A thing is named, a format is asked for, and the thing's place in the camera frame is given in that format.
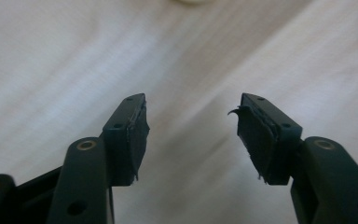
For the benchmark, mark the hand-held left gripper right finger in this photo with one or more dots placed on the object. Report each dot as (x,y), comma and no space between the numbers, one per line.
(265,143)

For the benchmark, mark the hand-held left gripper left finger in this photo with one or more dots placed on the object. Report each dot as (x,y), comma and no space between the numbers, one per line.
(125,140)

